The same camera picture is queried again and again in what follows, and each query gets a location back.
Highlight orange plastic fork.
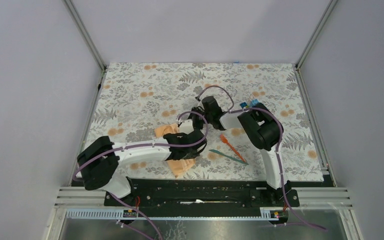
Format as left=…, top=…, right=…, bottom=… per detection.
left=219, top=134, right=248, bottom=164

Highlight peach satin napkin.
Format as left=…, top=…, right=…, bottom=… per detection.
left=154, top=123, right=196, bottom=178

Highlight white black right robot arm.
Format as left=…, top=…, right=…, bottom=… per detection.
left=191, top=96, right=287, bottom=206

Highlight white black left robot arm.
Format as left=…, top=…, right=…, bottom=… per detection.
left=77, top=120, right=207, bottom=206

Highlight colourful toy brick pile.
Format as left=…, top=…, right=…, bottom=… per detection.
left=239, top=98, right=259, bottom=109

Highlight floral patterned table mat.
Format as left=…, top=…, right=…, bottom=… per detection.
left=86, top=63, right=323, bottom=182

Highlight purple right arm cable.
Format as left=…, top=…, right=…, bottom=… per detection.
left=195, top=84, right=328, bottom=232

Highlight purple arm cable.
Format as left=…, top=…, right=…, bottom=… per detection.
left=195, top=84, right=328, bottom=232
left=72, top=110, right=209, bottom=240

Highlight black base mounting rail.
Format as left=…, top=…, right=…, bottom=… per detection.
left=122, top=178, right=300, bottom=217

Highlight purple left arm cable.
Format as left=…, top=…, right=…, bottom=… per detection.
left=72, top=110, right=209, bottom=240

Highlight right aluminium frame post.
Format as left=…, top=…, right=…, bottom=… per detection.
left=295, top=0, right=339, bottom=71

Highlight aluminium frame post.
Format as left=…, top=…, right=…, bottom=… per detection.
left=295, top=0, right=339, bottom=71
left=62, top=0, right=107, bottom=72

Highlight left aluminium frame post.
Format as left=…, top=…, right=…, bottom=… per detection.
left=62, top=0, right=107, bottom=72

